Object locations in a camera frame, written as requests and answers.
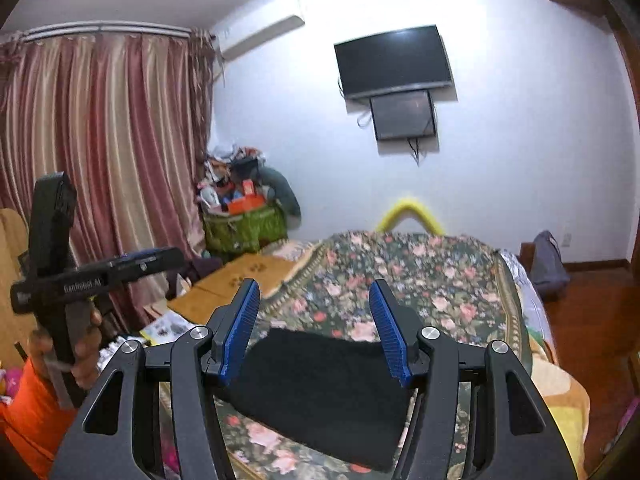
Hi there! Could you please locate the black elephant print t-shirt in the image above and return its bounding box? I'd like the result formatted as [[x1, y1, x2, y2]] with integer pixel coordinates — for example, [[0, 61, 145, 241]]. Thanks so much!
[[221, 328, 411, 471]]

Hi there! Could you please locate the orange sleeved left forearm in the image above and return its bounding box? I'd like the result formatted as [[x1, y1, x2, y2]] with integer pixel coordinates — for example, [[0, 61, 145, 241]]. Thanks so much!
[[1, 359, 77, 479]]

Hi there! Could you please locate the person's left hand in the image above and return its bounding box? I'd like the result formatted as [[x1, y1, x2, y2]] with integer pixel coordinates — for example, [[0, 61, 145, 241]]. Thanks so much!
[[27, 308, 102, 391]]

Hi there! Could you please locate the floral green bed quilt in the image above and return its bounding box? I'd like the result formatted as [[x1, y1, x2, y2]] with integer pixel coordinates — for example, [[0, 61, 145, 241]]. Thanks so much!
[[159, 230, 534, 480]]

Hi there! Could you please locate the bamboo lap desk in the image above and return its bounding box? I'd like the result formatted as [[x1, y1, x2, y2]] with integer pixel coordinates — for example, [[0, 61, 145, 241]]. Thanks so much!
[[167, 254, 296, 325]]

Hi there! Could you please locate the green fabric storage bin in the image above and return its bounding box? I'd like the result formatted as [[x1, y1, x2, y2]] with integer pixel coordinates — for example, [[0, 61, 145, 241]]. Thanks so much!
[[203, 205, 288, 256]]

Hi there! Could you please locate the striped pillow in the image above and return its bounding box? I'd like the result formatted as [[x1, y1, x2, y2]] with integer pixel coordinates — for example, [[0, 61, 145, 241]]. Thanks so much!
[[264, 240, 318, 262]]

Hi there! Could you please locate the orange red box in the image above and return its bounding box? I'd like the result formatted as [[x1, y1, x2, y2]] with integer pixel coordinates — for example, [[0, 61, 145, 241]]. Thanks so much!
[[228, 179, 266, 216]]

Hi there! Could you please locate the grey white checked bedsheet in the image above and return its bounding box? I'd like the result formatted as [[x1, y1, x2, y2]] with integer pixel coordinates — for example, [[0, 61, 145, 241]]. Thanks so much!
[[499, 249, 558, 364]]

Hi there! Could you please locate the purple grey backpack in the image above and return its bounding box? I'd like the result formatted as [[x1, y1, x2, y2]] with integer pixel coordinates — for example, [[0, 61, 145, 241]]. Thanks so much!
[[529, 231, 570, 300]]

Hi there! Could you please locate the pink striped curtain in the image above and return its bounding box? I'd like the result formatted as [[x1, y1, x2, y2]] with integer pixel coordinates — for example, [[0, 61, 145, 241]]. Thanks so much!
[[0, 29, 216, 321]]

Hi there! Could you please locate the yellow foam bed rail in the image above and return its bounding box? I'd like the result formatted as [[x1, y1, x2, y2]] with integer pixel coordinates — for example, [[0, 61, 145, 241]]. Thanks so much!
[[375, 198, 446, 236]]

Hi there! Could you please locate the white wall power socket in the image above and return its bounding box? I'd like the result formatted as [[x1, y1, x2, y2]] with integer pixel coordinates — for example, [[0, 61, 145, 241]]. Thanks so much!
[[561, 233, 572, 247]]

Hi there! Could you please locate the small black wall monitor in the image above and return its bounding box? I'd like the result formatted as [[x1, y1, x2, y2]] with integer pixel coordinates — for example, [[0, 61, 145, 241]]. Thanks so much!
[[370, 90, 436, 142]]

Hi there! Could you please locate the large black wall television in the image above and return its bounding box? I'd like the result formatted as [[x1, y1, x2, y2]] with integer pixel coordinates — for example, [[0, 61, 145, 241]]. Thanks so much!
[[334, 25, 452, 100]]

